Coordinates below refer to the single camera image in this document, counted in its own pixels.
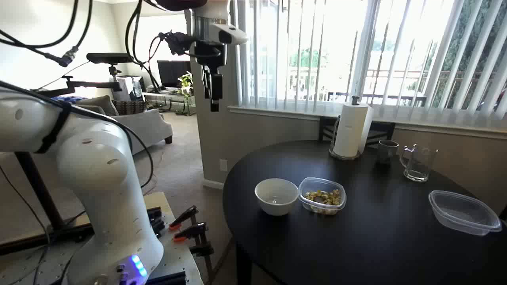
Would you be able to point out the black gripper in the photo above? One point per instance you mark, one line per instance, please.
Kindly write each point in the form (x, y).
(211, 56)

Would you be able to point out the transparent plastic bowl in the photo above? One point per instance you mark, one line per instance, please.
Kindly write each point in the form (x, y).
(320, 184)

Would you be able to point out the nuts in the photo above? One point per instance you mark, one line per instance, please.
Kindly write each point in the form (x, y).
(331, 199)

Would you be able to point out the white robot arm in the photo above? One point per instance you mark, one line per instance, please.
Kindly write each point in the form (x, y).
(94, 159)

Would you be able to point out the white ceramic bowl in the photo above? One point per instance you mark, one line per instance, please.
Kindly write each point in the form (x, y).
(276, 197)

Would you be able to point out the black television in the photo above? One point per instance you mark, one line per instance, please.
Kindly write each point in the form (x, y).
(171, 70)

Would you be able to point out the grey sofa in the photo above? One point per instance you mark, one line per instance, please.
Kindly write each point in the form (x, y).
(149, 126)

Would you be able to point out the paper towel roll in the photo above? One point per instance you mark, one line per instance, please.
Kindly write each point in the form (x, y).
(352, 131)

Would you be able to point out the round black table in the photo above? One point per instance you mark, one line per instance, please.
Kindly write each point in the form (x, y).
(385, 233)

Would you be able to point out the black chair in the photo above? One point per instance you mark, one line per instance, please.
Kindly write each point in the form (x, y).
(377, 131)

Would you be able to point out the dark small cup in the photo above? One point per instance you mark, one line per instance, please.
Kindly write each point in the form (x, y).
(387, 151)

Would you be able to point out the clear glass pitcher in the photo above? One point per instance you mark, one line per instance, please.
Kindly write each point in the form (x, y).
(417, 162)

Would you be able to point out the white vertical blinds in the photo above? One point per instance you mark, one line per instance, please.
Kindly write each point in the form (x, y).
(415, 61)

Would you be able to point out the white robot mounting table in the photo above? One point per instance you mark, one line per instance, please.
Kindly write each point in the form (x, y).
(52, 265)

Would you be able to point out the black camera on tripod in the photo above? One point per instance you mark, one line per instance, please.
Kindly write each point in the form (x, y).
(111, 59)

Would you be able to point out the orange handled clamp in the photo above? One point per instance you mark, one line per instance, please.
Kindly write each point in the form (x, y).
(189, 213)
(192, 232)

